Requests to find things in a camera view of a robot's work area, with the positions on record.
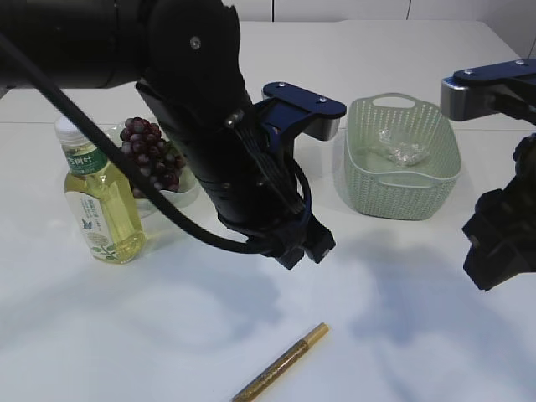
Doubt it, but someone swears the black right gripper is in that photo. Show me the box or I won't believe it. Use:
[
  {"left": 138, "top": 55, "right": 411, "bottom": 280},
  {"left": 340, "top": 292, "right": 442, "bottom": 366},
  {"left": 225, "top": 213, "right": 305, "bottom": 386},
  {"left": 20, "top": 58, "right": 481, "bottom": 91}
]
[{"left": 462, "top": 134, "right": 535, "bottom": 291}]

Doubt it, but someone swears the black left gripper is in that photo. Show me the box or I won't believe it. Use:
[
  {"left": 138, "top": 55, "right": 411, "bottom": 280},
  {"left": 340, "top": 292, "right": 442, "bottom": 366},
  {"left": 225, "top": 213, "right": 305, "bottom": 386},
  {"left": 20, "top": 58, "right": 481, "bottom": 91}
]
[{"left": 244, "top": 209, "right": 336, "bottom": 270}]

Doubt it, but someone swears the gold glitter pen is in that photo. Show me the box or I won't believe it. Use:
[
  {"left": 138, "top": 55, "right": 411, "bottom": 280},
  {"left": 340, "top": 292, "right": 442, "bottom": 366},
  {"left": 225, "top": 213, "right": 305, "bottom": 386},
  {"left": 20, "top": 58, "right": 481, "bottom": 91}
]
[{"left": 232, "top": 322, "right": 329, "bottom": 401}]

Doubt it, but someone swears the clear plastic sheet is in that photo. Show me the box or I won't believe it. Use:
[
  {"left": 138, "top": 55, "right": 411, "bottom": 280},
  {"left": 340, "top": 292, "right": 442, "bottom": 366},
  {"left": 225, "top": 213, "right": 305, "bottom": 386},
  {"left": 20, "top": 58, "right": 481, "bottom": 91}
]
[{"left": 371, "top": 127, "right": 430, "bottom": 168}]

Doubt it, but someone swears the purple artificial grape bunch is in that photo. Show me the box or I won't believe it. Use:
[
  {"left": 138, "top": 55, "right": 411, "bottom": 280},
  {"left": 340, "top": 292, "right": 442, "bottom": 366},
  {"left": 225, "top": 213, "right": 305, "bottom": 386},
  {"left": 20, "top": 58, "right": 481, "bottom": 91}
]
[{"left": 119, "top": 116, "right": 186, "bottom": 193}]

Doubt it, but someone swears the yellow tea bottle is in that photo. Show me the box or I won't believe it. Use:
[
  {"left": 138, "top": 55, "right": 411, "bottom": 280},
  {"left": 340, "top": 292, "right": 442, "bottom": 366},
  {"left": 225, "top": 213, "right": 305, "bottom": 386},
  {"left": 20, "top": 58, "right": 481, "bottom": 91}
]
[{"left": 54, "top": 116, "right": 146, "bottom": 265}]

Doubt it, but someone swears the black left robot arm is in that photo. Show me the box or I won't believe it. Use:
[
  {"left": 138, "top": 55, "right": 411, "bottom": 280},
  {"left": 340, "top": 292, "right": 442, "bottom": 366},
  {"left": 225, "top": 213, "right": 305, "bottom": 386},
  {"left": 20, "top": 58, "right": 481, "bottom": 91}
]
[{"left": 1, "top": 1, "right": 347, "bottom": 269}]

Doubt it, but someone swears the green woven plastic basket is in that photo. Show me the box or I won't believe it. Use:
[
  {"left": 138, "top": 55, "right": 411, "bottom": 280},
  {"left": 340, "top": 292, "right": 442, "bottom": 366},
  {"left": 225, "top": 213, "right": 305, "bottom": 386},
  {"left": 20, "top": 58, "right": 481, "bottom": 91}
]
[{"left": 344, "top": 93, "right": 461, "bottom": 221}]

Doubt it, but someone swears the green wavy glass plate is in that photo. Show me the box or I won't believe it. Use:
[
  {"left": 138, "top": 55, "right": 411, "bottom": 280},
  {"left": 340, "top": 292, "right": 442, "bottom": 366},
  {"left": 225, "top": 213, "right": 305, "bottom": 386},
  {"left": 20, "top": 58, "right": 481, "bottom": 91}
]
[{"left": 106, "top": 119, "right": 198, "bottom": 207}]

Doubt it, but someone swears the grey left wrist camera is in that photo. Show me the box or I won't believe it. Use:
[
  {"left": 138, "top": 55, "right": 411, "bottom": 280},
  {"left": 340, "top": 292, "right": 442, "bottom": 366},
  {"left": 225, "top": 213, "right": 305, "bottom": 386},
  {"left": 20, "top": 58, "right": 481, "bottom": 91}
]
[{"left": 254, "top": 81, "right": 347, "bottom": 157}]

